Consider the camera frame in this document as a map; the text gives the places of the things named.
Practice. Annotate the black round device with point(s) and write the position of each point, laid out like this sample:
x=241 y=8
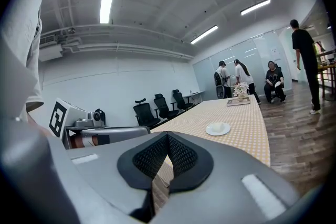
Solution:
x=220 y=91

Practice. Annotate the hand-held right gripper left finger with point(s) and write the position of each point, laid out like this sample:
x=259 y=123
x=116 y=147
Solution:
x=105 y=165

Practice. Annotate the white office desk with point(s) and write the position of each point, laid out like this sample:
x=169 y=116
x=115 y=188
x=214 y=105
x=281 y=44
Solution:
x=195 y=93

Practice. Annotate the person's left forearm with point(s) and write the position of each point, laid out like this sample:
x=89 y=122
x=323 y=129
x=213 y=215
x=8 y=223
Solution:
x=39 y=126

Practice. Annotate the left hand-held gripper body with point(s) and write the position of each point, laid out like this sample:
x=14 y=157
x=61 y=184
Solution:
x=59 y=118

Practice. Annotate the person's grey shirt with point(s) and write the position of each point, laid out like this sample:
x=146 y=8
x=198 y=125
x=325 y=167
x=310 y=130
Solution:
x=18 y=21

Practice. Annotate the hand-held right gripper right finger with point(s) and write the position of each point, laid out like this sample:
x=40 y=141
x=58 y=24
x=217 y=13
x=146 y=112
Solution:
x=223 y=186

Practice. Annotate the white flower bouquet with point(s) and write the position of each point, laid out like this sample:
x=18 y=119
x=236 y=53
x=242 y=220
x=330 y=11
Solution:
x=241 y=89

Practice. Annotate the wooden table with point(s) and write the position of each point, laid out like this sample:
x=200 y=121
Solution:
x=328 y=66

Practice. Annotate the white round plate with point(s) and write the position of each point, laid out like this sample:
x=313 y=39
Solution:
x=210 y=131

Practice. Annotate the grey fisheye camera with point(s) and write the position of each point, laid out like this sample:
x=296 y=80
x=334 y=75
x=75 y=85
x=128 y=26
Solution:
x=95 y=116

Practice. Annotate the brown flat tray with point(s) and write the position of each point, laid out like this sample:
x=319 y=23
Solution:
x=238 y=102

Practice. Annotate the black office chair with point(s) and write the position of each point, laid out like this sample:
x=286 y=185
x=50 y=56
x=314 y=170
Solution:
x=181 y=101
x=164 y=107
x=144 y=115

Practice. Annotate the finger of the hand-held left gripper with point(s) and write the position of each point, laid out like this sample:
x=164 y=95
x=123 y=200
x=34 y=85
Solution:
x=126 y=133

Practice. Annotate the white air conditioner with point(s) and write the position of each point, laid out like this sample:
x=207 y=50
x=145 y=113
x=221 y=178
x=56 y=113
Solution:
x=50 y=51

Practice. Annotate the person's left hand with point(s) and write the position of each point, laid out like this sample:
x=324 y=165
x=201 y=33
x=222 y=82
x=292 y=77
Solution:
x=84 y=141

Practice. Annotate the table with checkered cloth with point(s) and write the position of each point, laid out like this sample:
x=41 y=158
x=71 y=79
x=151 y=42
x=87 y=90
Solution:
x=236 y=118

